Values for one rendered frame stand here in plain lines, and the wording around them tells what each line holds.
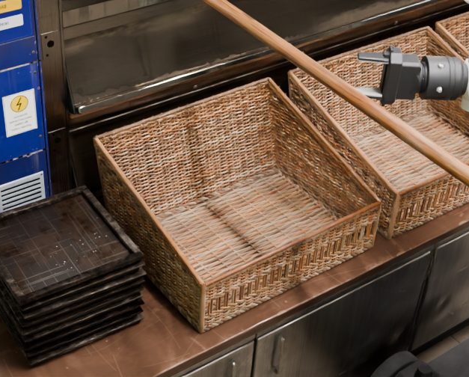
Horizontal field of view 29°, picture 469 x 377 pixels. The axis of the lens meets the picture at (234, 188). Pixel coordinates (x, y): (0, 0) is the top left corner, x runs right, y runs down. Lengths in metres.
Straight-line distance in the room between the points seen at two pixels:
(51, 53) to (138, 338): 0.67
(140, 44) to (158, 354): 0.74
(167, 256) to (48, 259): 0.28
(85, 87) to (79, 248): 0.39
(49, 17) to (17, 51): 0.11
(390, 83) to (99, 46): 0.71
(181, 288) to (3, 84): 0.60
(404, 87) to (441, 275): 0.89
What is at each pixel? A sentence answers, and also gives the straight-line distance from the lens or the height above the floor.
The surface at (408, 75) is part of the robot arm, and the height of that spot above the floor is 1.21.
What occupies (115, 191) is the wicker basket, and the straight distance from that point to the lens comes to 2.19.
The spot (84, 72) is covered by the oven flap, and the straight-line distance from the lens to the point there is 2.14.
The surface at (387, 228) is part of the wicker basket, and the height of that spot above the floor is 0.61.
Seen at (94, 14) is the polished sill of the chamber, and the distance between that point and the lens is 2.08.
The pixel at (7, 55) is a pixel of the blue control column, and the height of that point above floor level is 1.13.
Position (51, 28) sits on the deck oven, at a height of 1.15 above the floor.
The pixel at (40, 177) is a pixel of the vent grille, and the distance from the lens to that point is 2.18.
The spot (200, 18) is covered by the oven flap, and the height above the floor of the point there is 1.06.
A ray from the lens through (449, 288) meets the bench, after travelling 2.70.
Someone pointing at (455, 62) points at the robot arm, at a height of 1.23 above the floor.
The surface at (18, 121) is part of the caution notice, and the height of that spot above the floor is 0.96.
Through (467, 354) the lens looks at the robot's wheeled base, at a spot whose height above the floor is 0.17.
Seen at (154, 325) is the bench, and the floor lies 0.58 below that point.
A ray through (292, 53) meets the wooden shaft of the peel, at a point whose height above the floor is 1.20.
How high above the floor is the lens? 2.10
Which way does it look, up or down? 38 degrees down
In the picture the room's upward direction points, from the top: 4 degrees clockwise
